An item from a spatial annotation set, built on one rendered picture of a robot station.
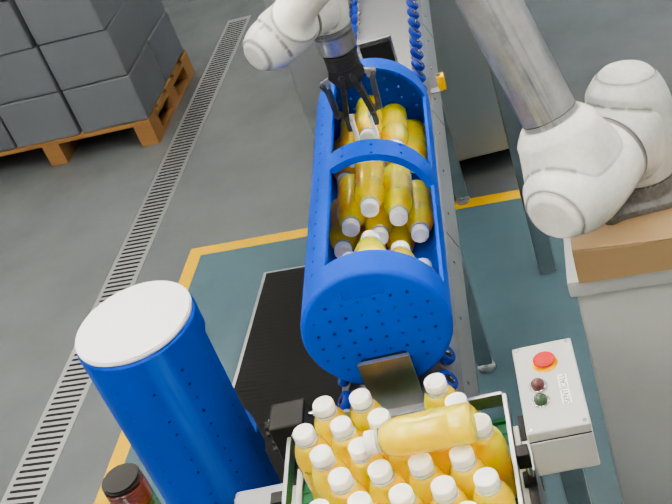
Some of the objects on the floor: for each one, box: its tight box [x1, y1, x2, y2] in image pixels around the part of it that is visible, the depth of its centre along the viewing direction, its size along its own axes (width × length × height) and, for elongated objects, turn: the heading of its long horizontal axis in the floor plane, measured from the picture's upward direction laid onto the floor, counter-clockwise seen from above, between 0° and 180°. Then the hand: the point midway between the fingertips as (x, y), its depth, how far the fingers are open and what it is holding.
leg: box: [460, 250, 496, 374], centre depth 315 cm, size 6×6×63 cm
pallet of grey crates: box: [0, 0, 195, 166], centre depth 555 cm, size 120×80×119 cm
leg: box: [441, 98, 471, 205], centre depth 395 cm, size 6×6×63 cm
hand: (364, 127), depth 238 cm, fingers closed on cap, 4 cm apart
